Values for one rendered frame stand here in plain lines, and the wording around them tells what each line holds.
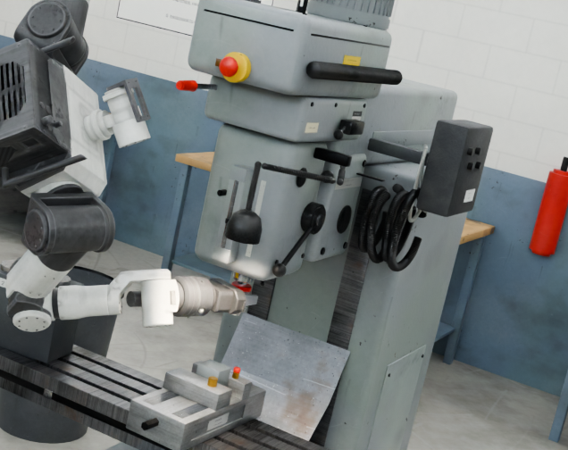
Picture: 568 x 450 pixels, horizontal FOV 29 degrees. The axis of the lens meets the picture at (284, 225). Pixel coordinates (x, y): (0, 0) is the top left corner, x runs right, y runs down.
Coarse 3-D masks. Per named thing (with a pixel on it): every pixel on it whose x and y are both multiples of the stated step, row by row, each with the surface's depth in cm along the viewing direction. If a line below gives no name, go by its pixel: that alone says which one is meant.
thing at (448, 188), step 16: (448, 128) 242; (464, 128) 240; (480, 128) 248; (432, 144) 244; (448, 144) 242; (464, 144) 241; (480, 144) 251; (432, 160) 244; (448, 160) 243; (464, 160) 243; (480, 160) 255; (432, 176) 245; (448, 176) 243; (464, 176) 247; (480, 176) 259; (432, 192) 245; (448, 192) 243; (464, 192) 251; (432, 208) 245; (448, 208) 244; (464, 208) 254
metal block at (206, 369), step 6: (210, 360) 254; (198, 366) 251; (204, 366) 250; (210, 366) 250; (216, 366) 251; (222, 366) 252; (228, 366) 253; (198, 372) 251; (204, 372) 250; (210, 372) 249; (216, 372) 248; (222, 372) 250; (228, 372) 252; (222, 378) 250; (228, 378) 253; (222, 384) 251
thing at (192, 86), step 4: (180, 80) 218; (184, 80) 219; (188, 80) 221; (192, 80) 222; (176, 84) 219; (180, 84) 218; (184, 84) 218; (188, 84) 220; (192, 84) 221; (196, 84) 222; (200, 84) 225; (204, 84) 226; (208, 84) 228; (212, 84) 229; (180, 88) 219; (184, 88) 219; (188, 88) 220; (192, 88) 221; (196, 88) 223; (200, 88) 225; (204, 88) 226; (208, 88) 228; (212, 88) 229; (216, 88) 230
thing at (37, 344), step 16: (0, 272) 268; (0, 288) 269; (0, 304) 269; (0, 320) 270; (64, 320) 269; (0, 336) 270; (16, 336) 269; (32, 336) 267; (48, 336) 266; (64, 336) 271; (16, 352) 269; (32, 352) 268; (48, 352) 266; (64, 352) 274
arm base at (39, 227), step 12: (84, 192) 212; (36, 204) 202; (48, 204) 206; (60, 204) 207; (72, 204) 209; (84, 204) 211; (96, 204) 210; (36, 216) 201; (48, 216) 199; (108, 216) 207; (24, 228) 204; (36, 228) 201; (48, 228) 199; (108, 228) 207; (24, 240) 206; (36, 240) 201; (48, 240) 199; (108, 240) 207; (36, 252) 202; (48, 252) 201; (96, 252) 211
